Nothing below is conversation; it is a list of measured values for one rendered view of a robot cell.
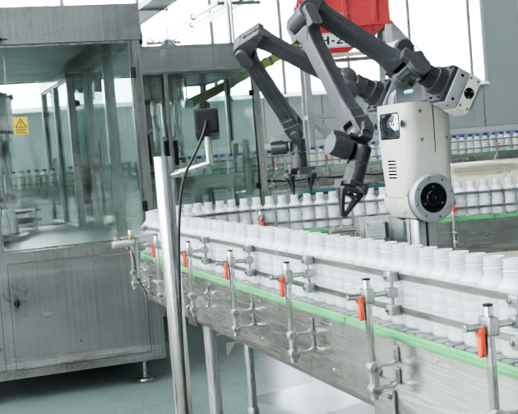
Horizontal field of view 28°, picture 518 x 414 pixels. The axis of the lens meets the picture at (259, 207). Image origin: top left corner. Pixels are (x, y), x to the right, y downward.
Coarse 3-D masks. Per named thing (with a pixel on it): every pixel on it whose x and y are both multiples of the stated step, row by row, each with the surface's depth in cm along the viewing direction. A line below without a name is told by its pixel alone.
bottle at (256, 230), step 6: (252, 228) 295; (258, 228) 294; (252, 234) 295; (258, 234) 294; (252, 240) 294; (258, 240) 294; (252, 252) 294; (252, 264) 294; (258, 264) 293; (258, 270) 294; (258, 276) 294; (252, 282) 295; (258, 282) 294
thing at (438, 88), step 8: (432, 72) 312; (440, 72) 313; (448, 72) 315; (456, 72) 314; (424, 80) 313; (432, 80) 313; (440, 80) 312; (448, 80) 313; (424, 88) 318; (432, 88) 314; (440, 88) 313; (448, 88) 313; (432, 96) 318; (440, 96) 315
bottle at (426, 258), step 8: (424, 248) 202; (432, 248) 199; (424, 256) 199; (432, 256) 199; (424, 264) 199; (432, 264) 198; (416, 272) 199; (424, 272) 198; (416, 288) 200; (424, 288) 198; (416, 296) 200; (424, 296) 198; (424, 304) 198; (424, 320) 199; (424, 328) 199
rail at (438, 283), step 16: (208, 240) 333; (192, 256) 353; (288, 256) 264; (256, 272) 290; (368, 272) 218; (320, 288) 245; (448, 288) 186; (464, 288) 181; (480, 288) 176; (384, 304) 213; (432, 320) 193; (448, 320) 188; (496, 336) 173; (512, 336) 168
